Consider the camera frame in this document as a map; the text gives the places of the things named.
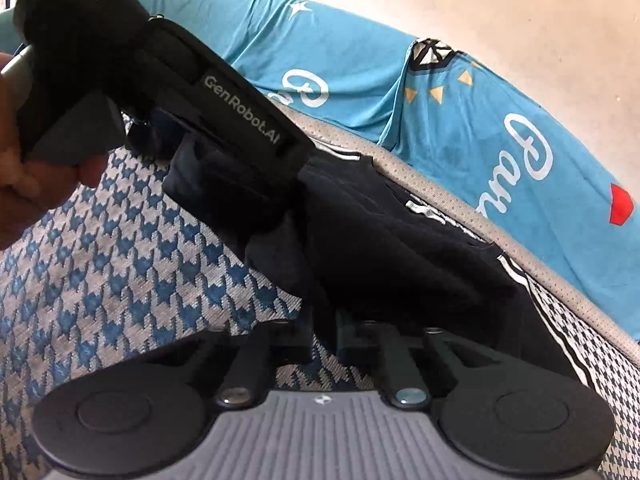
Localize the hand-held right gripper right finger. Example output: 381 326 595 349
335 311 502 410

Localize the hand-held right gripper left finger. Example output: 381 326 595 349
145 317 314 408

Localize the black t-shirt with red print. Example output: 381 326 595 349
125 110 601 393

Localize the person's left hand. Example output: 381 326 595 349
0 79 109 252

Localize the blue white houndstooth bed mat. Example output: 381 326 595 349
0 105 640 480

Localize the blue cartoon printed bedsheet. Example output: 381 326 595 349
132 0 640 343

